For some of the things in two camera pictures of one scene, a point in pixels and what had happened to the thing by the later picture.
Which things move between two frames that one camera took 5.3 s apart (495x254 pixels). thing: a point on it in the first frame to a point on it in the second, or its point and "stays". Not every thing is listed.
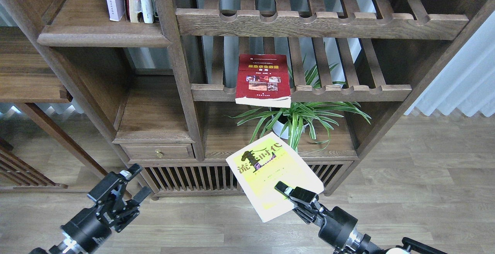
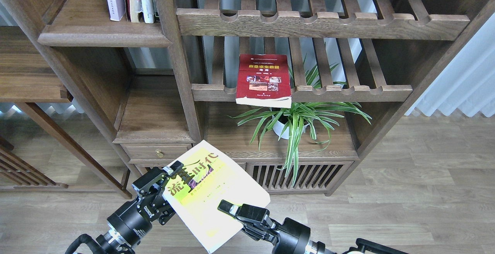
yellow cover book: (259, 166) to (194, 191)
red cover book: (263, 80) stays
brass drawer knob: (158, 154) stays
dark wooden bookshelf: (179, 71) stays
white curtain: (466, 81) stays
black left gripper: (91, 228) to (134, 221)
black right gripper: (337, 226) to (291, 237)
